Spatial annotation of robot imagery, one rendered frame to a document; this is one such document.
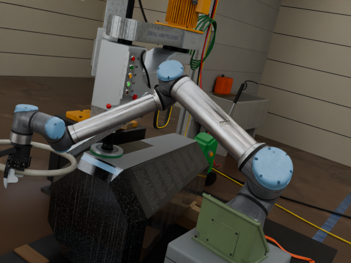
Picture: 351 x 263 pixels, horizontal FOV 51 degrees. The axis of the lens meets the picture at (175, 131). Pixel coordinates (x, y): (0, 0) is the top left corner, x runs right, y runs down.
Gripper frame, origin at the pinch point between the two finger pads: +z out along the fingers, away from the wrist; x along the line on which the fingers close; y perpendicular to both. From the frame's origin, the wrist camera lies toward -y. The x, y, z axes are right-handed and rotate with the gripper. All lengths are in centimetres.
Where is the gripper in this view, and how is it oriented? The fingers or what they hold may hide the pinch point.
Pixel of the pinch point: (7, 182)
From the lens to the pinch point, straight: 184.8
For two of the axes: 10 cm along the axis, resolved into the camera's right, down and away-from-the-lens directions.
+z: -2.6, 9.4, 2.0
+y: 9.6, 2.5, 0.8
